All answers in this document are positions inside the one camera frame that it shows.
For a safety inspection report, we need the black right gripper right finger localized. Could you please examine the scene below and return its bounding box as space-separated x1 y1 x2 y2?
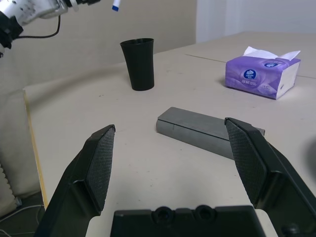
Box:
224 117 316 237

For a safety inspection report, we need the grey glasses case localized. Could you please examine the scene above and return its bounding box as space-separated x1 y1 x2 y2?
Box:
155 107 265 160

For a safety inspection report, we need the thin white cable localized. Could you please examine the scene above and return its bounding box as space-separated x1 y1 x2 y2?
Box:
0 204 45 234

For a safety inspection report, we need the purple tissue pack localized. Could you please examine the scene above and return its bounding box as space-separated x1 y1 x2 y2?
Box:
225 46 301 100

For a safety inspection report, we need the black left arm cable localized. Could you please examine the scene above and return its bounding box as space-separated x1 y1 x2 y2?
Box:
18 14 61 39

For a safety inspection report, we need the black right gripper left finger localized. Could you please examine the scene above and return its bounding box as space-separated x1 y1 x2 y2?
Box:
34 124 116 237

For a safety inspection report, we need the black plastic cup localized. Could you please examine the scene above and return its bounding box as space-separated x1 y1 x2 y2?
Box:
119 38 155 91

